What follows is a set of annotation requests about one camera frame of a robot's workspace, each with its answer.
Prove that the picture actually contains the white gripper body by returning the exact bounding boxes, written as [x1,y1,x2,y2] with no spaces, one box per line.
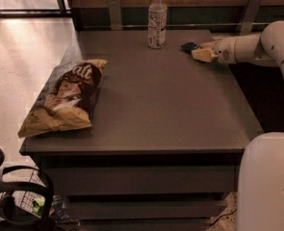
[214,37,237,64]

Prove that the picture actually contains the dark blue rxbar wrapper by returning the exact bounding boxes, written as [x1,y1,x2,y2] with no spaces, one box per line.
[181,42,199,54]

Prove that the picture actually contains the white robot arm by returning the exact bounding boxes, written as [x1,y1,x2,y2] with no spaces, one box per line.
[191,21,284,80]

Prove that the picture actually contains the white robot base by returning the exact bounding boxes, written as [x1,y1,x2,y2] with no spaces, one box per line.
[236,133,284,231]

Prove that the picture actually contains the brown yellow chip bag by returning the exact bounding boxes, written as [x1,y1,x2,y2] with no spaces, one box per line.
[18,59,108,138]

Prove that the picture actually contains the clear plastic water bottle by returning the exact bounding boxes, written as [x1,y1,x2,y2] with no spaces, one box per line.
[148,0,168,49]

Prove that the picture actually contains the right metal bracket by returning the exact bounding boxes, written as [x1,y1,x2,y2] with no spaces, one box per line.
[235,0,263,36]

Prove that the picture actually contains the metal bracket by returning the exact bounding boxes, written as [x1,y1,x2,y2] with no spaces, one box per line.
[235,0,263,36]
[108,0,122,31]

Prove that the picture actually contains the left metal bracket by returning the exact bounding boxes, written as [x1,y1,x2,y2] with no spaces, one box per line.
[108,0,122,31]

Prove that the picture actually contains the metal rail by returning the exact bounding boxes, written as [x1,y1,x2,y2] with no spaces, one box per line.
[82,22,271,30]

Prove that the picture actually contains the black power cable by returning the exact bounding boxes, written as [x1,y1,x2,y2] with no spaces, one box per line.
[208,207,238,228]

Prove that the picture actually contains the wire mesh basket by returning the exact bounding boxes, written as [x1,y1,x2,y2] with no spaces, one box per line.
[20,167,54,218]

